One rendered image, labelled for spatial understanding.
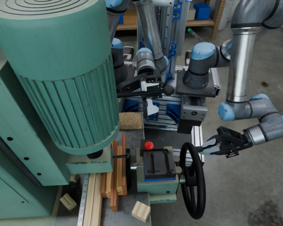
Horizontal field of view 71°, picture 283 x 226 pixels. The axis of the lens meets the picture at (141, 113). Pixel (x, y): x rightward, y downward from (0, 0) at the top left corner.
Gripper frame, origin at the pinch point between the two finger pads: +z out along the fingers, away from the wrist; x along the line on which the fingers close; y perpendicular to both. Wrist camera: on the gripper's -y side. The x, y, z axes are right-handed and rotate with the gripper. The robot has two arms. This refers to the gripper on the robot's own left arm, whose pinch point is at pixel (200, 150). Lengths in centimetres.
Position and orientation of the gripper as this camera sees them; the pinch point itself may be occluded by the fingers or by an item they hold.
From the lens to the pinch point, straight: 90.3
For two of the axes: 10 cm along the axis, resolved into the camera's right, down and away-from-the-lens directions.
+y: 5.0, 5.7, 6.5
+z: -8.6, 3.8, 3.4
